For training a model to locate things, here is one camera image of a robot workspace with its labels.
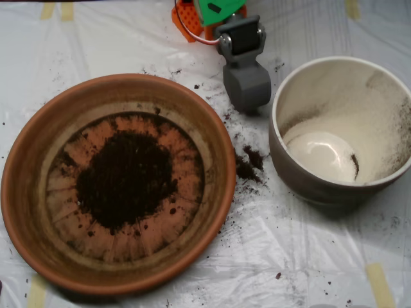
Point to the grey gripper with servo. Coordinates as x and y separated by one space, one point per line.
250 103

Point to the dark soil pile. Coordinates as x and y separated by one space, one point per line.
128 179

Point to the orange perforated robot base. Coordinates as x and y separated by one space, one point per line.
186 22

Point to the spilled soil clump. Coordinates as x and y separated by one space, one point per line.
247 168

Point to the white plant pot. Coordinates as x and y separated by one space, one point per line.
321 192

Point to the terracotta plant saucer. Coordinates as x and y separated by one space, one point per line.
22 199

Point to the beige masking tape strip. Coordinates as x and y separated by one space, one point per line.
48 11
380 285
67 12
352 9
37 292

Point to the clear plastic cover sheet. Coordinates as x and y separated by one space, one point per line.
289 256

